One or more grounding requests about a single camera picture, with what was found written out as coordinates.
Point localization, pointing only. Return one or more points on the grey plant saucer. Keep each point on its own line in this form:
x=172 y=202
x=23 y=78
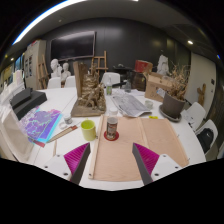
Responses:
x=164 y=115

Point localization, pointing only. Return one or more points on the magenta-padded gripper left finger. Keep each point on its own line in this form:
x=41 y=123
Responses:
x=77 y=156

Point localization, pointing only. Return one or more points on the black wall screen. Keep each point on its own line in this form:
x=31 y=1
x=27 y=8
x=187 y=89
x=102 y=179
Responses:
x=72 y=46

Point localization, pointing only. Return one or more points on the small wooden wall figure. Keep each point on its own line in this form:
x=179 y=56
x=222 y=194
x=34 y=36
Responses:
x=201 y=94

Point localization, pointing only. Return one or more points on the white wrapped canvas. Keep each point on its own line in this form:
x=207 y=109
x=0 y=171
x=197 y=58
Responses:
x=15 y=136

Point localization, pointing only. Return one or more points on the long wooden paintbrush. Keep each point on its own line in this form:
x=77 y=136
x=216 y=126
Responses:
x=63 y=132

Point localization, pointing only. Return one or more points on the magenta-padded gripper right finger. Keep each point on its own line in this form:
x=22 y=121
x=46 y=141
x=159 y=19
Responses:
x=146 y=157

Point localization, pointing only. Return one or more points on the white tape roll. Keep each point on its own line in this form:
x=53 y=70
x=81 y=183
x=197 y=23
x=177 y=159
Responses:
x=63 y=125

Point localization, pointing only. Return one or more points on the red box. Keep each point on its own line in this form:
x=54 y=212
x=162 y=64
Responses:
x=142 y=65

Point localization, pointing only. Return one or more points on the black backpack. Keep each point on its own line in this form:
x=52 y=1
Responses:
x=205 y=140

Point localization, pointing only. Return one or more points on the white plaster sculpture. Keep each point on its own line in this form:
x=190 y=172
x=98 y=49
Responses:
x=163 y=65

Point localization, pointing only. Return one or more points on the dried plant in grey pot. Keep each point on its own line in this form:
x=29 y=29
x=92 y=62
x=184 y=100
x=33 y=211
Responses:
x=172 y=105

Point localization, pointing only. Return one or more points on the grey printed newspaper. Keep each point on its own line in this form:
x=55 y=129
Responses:
x=128 y=104

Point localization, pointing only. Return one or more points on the large flat black box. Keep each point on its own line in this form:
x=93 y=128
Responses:
x=31 y=103

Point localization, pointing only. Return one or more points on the golden sculpture on wooden base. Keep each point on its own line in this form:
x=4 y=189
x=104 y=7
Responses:
x=90 y=95

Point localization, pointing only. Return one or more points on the small white-lidded paint jar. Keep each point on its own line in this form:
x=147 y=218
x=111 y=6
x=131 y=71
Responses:
x=67 y=119

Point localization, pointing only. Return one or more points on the tall wooden easel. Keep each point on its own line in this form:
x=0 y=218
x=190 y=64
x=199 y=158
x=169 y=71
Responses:
x=99 y=63

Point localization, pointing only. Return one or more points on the yellow-green mug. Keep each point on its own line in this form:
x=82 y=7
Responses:
x=88 y=130

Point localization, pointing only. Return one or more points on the brown cardboard box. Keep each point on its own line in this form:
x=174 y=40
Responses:
x=154 y=85

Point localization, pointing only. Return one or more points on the small glass jar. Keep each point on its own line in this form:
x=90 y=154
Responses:
x=149 y=104

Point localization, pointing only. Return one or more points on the white plastic chair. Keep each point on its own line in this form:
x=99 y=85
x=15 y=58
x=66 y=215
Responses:
x=196 y=113
x=211 y=126
x=114 y=78
x=54 y=83
x=70 y=82

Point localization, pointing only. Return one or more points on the thin wooden stick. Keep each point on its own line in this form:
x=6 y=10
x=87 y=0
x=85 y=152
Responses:
x=55 y=148

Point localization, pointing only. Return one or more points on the clear green spray bottle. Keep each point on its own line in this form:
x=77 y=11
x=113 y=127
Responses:
x=109 y=88

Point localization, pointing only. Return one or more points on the flat round red coaster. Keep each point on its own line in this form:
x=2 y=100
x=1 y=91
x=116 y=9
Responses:
x=106 y=136

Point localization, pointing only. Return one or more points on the white plaster bust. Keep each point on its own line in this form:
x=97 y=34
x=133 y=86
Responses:
x=55 y=68
x=66 y=72

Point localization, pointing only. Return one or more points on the grey glass bottle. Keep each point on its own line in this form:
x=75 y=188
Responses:
x=127 y=87

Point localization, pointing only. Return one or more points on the wooden easel by cabinet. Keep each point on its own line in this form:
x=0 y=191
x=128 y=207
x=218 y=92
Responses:
x=42 y=71

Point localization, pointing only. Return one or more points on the clear dark-labelled drink bottle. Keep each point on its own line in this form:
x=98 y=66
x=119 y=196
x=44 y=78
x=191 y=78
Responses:
x=112 y=126

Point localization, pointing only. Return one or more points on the small flat black box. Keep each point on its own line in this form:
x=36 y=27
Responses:
x=19 y=96

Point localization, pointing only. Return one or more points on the white cabinet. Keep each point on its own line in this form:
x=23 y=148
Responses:
x=33 y=63

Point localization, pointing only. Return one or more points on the small yellow marker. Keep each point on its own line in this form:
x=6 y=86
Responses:
x=153 y=117

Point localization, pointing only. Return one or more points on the long ceiling light strip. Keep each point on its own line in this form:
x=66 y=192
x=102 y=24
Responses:
x=50 y=14

